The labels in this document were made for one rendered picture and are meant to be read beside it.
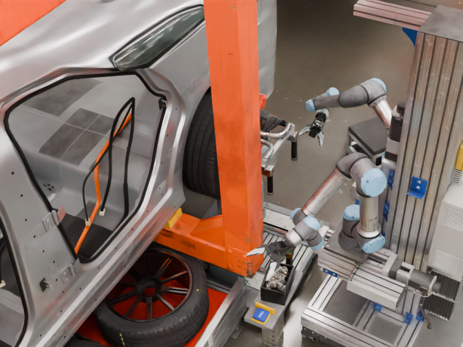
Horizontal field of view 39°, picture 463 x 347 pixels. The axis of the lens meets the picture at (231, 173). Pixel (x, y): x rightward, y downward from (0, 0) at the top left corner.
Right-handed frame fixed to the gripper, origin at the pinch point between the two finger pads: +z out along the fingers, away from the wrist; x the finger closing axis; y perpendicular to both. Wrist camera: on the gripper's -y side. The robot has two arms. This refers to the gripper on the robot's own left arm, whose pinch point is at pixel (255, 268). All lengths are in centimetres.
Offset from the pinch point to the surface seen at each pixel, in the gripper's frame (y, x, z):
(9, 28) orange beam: -168, 30, 7
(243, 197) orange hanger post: 13.2, 35.9, -17.2
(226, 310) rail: 73, 15, 28
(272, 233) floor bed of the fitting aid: 144, 57, -22
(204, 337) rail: 63, 8, 45
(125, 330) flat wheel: 45, 33, 75
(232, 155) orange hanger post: -10, 47, -25
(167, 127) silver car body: 7, 92, -10
